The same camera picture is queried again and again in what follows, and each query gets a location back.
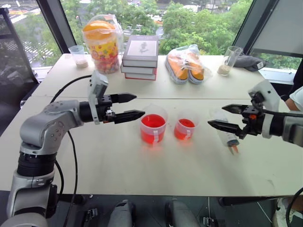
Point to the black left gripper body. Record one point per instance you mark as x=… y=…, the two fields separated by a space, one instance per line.
x=106 y=111

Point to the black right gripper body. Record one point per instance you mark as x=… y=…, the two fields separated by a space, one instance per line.
x=254 y=123

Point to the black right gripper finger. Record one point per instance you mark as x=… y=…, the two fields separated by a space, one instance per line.
x=225 y=127
x=233 y=108

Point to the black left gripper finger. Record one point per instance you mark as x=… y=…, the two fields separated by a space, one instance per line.
x=123 y=97
x=129 y=116

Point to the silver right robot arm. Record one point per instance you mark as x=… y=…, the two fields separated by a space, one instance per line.
x=292 y=128

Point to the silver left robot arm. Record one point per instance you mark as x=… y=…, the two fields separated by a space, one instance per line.
x=45 y=127

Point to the clear plastic syringe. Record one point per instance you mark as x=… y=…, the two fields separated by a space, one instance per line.
x=230 y=140

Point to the large cup red liquid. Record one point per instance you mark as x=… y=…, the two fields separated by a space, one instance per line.
x=153 y=127

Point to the small cup red liquid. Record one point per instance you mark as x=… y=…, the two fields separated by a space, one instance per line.
x=184 y=128

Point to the clear tall cup with grains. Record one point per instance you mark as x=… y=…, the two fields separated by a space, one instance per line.
x=227 y=61

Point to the plastic measuring cup with grains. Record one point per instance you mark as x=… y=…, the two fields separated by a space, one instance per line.
x=80 y=56

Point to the red-covered book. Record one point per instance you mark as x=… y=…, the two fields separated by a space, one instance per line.
x=140 y=76

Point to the white-edged dark book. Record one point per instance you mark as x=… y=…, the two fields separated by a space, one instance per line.
x=138 y=69

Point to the grey cloth pouch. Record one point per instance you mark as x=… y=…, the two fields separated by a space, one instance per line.
x=251 y=62

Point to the grey hardcover book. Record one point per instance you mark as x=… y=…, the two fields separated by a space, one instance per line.
x=141 y=50

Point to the person in white sleeve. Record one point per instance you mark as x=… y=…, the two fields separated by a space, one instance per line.
x=297 y=95

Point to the candy jar with orange lid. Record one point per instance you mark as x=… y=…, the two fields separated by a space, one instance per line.
x=104 y=47

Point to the orange canvas shoe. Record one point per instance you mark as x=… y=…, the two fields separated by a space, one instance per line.
x=196 y=68
x=181 y=68

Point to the clear plastic bag of shoes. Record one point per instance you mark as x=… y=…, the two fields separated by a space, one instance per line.
x=187 y=63

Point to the dark rounded robot leg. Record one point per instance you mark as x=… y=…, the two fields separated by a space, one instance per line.
x=122 y=214
x=181 y=214

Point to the black mesh office chair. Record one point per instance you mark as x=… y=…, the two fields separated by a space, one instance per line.
x=14 y=59

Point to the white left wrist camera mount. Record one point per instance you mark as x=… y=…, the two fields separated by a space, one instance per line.
x=97 y=85

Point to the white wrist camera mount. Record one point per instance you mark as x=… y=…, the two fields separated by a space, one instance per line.
x=97 y=85
x=268 y=94

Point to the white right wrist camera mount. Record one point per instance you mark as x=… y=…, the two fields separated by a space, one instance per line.
x=268 y=94

